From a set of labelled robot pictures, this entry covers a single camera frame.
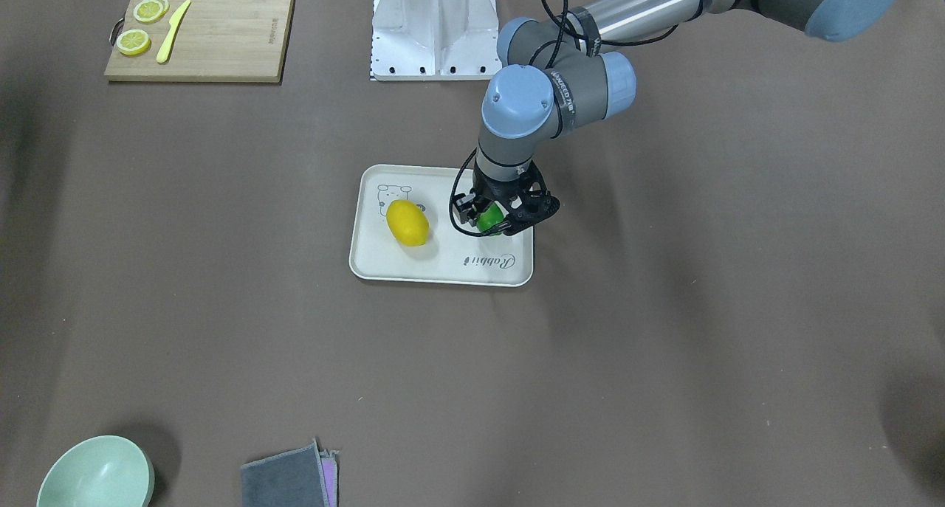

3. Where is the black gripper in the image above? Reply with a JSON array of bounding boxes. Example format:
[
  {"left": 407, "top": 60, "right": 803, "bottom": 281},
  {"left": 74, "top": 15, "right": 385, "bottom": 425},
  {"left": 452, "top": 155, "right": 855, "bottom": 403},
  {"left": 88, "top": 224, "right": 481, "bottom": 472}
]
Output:
[{"left": 452, "top": 160, "right": 547, "bottom": 235}]

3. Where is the green lime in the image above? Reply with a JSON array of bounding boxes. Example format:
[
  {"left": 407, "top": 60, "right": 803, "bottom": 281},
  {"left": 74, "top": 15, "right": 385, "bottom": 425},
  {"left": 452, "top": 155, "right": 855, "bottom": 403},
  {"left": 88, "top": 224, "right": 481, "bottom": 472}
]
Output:
[{"left": 475, "top": 202, "right": 506, "bottom": 232}]

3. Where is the yellow lemon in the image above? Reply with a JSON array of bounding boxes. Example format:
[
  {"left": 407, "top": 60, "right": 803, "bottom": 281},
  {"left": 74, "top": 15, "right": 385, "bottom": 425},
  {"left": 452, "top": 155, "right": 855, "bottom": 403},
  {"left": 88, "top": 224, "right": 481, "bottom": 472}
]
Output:
[{"left": 385, "top": 200, "right": 430, "bottom": 246}]

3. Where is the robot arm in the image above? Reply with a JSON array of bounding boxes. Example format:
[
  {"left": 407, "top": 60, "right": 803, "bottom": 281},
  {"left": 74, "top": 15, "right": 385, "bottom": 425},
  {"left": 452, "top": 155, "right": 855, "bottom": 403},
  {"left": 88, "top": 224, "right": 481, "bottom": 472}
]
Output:
[{"left": 450, "top": 0, "right": 895, "bottom": 237}]

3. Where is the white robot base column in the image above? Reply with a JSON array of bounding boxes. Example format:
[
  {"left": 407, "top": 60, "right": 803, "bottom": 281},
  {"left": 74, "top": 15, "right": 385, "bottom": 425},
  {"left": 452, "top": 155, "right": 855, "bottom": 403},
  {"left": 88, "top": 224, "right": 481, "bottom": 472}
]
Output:
[{"left": 369, "top": 0, "right": 501, "bottom": 81}]

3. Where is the cream rabbit tray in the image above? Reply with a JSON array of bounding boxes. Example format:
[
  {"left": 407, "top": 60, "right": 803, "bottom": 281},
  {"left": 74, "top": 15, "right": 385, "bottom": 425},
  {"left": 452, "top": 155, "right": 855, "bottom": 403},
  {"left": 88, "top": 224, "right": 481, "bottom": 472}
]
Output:
[{"left": 348, "top": 164, "right": 535, "bottom": 286}]

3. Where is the grey folded cloth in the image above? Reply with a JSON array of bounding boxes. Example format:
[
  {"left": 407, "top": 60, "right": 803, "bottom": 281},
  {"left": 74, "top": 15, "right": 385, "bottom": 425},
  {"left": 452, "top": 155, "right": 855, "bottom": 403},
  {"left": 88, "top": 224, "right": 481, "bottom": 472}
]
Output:
[{"left": 240, "top": 439, "right": 340, "bottom": 506}]

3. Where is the yellow plastic knife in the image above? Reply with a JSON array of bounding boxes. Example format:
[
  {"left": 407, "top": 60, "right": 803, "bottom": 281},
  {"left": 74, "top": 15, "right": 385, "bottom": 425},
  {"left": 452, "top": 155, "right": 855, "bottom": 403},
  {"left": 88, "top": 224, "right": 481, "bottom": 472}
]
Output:
[{"left": 156, "top": 0, "right": 192, "bottom": 64}]

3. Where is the lemon slice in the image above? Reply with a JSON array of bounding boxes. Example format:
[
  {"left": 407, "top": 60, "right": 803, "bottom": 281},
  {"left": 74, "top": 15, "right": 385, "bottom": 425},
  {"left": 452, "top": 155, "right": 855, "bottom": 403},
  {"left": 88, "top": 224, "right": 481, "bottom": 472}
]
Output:
[
  {"left": 133, "top": 0, "right": 164, "bottom": 24},
  {"left": 114, "top": 29, "right": 151, "bottom": 57},
  {"left": 151, "top": 0, "right": 170, "bottom": 15}
]

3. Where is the green bowl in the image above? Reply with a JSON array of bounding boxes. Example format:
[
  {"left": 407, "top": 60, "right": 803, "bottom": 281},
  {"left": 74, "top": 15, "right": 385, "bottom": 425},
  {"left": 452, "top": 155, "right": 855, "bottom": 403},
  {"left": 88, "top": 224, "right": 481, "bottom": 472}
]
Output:
[{"left": 35, "top": 435, "right": 156, "bottom": 506}]

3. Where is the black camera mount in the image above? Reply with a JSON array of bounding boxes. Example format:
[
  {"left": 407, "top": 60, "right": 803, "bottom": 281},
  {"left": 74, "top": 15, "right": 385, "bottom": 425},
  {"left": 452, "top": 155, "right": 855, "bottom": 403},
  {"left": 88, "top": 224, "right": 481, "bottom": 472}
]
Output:
[{"left": 503, "top": 190, "right": 560, "bottom": 237}]

